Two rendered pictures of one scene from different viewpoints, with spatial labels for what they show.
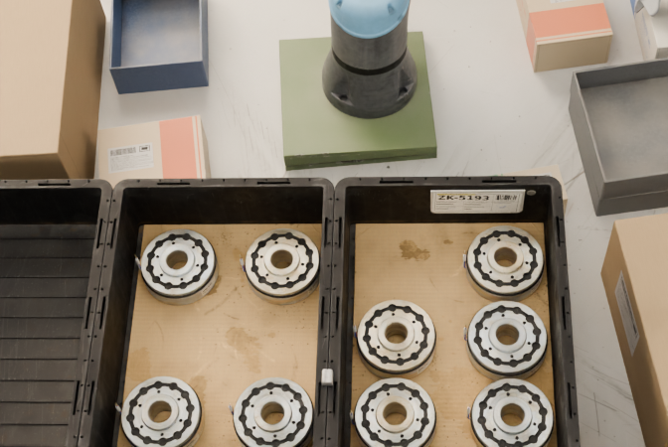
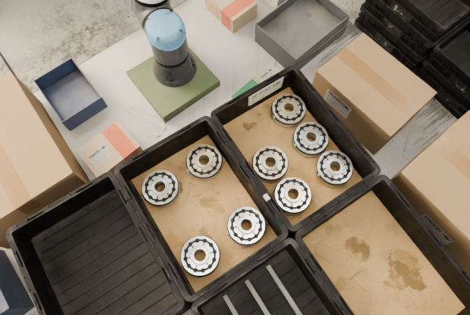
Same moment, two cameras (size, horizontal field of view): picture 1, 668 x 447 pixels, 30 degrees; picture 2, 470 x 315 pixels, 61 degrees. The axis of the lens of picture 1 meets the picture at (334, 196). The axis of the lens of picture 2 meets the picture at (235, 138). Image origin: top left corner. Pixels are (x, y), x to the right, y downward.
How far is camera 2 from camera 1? 0.66 m
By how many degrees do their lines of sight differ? 19
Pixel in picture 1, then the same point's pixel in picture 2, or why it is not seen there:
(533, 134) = (249, 57)
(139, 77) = (77, 119)
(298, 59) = (140, 75)
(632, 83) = (275, 18)
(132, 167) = (103, 158)
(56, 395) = (145, 276)
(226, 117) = (124, 115)
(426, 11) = not seen: hidden behind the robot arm
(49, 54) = (36, 130)
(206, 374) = (203, 226)
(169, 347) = (180, 224)
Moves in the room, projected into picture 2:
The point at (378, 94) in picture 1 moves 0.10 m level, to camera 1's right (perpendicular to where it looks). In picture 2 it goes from (186, 72) to (209, 55)
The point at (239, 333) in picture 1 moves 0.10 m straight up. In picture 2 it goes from (205, 200) to (201, 191)
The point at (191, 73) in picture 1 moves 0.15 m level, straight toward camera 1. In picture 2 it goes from (98, 104) to (130, 130)
